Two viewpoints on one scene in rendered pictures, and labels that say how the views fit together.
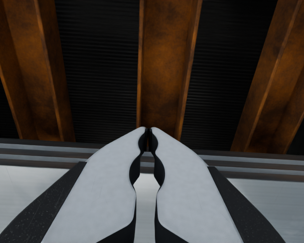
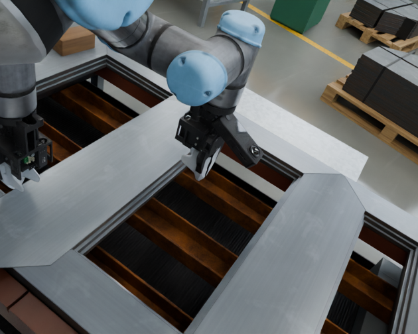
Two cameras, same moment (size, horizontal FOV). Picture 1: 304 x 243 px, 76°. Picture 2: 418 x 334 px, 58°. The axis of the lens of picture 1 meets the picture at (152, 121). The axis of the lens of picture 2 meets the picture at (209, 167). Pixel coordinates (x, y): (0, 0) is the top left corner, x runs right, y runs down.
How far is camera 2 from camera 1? 0.75 m
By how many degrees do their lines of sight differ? 47
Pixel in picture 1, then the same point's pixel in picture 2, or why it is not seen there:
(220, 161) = (139, 201)
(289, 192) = (105, 211)
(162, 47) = (184, 244)
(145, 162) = (165, 177)
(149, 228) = (127, 152)
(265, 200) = (107, 200)
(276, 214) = (90, 199)
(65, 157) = not seen: hidden behind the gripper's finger
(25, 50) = (221, 193)
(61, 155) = not seen: hidden behind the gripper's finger
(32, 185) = not seen: hidden behind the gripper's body
